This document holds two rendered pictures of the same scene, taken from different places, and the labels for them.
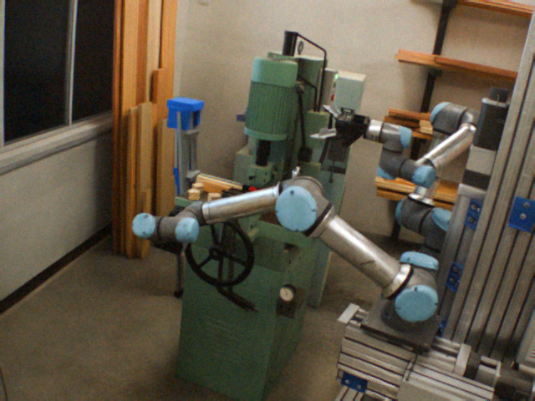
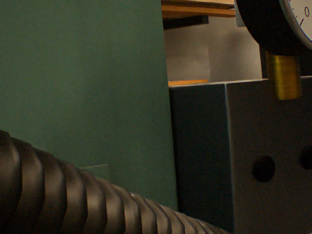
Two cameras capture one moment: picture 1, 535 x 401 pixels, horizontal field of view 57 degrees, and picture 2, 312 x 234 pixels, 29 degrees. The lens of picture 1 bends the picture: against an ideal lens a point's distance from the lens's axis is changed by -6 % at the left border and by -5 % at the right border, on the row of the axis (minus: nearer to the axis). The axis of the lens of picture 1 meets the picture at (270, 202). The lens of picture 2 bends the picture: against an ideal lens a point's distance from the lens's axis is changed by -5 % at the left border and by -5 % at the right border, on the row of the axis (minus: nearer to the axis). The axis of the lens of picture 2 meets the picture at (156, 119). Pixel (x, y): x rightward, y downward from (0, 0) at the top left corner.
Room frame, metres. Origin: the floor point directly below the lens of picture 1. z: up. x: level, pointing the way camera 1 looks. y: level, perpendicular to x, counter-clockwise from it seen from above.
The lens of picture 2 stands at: (1.69, 0.15, 0.62)
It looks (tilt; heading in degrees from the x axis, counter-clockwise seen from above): 3 degrees down; 304
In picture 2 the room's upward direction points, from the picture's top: 5 degrees counter-clockwise
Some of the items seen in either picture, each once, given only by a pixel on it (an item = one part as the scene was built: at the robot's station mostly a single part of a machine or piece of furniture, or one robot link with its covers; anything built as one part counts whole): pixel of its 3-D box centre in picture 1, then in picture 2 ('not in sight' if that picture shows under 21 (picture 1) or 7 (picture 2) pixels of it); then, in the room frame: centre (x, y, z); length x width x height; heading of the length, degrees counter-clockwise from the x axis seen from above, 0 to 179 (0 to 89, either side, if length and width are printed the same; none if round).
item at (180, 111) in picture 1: (185, 200); not in sight; (2.82, 0.49, 0.58); 0.27 x 0.25 x 1.16; 78
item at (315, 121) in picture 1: (316, 129); not in sight; (2.23, -0.15, 1.23); 0.09 x 0.08 x 0.15; 162
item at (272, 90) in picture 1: (270, 98); not in sight; (2.07, 0.06, 1.35); 0.18 x 0.18 x 0.31
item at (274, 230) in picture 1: (246, 218); not in sight; (1.97, 0.09, 0.87); 0.61 x 0.30 x 0.06; 72
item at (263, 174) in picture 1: (262, 174); not in sight; (2.09, 0.05, 1.03); 0.14 x 0.07 x 0.09; 162
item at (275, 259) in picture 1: (261, 225); not in sight; (2.19, 0.02, 0.76); 0.57 x 0.45 x 0.09; 162
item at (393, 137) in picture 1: (395, 136); not in sight; (1.81, -0.40, 1.33); 0.11 x 0.08 x 0.09; 72
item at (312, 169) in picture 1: (308, 175); not in sight; (2.20, -0.15, 1.02); 0.09 x 0.07 x 0.12; 72
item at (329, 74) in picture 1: (326, 87); not in sight; (2.33, -0.17, 1.40); 0.10 x 0.06 x 0.16; 162
